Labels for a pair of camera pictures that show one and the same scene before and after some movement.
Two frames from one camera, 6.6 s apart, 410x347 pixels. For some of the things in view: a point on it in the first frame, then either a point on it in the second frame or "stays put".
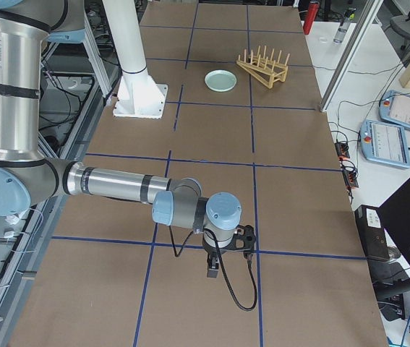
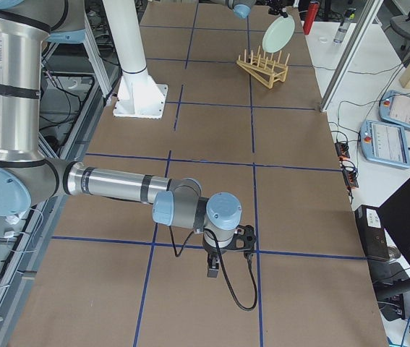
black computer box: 372,232 stays put
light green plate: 220,80 to 278,34
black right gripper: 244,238 stays put
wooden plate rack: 264,69 stays put
